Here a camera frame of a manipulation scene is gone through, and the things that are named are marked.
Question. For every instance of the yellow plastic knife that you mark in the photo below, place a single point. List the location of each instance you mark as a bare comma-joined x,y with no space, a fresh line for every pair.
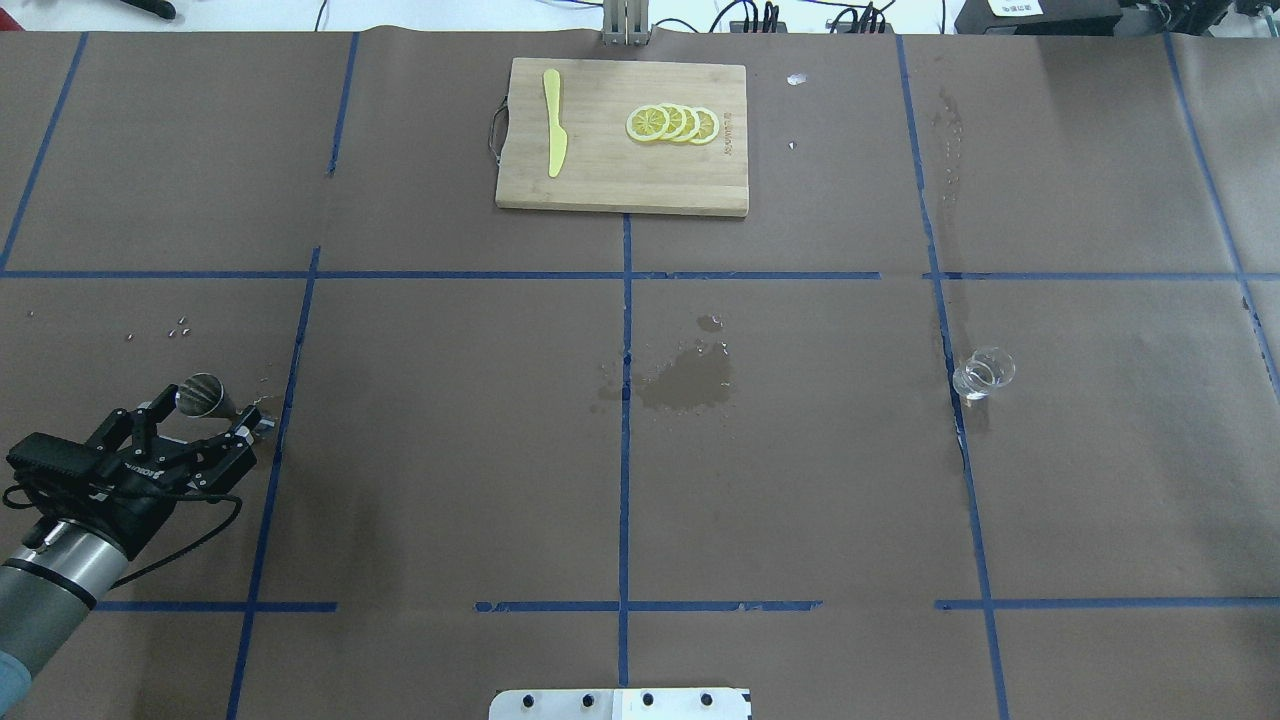
551,81

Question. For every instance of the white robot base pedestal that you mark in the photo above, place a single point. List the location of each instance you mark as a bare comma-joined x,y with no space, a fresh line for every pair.
623,703

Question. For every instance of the glass beaker shaker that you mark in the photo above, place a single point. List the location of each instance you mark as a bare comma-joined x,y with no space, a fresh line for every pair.
983,372

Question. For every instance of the aluminium frame post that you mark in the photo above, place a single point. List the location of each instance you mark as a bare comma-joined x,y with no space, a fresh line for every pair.
625,23

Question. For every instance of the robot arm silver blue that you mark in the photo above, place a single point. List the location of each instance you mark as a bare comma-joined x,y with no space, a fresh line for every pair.
59,574

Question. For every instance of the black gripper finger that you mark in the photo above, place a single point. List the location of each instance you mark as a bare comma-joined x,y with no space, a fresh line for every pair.
237,440
136,431

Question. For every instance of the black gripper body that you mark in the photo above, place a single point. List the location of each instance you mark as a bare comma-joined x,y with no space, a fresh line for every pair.
128,498

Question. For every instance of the bamboo cutting board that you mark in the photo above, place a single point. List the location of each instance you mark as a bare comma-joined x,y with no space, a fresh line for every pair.
605,170

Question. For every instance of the steel measuring jigger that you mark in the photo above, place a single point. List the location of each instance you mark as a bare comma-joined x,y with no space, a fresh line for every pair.
204,396

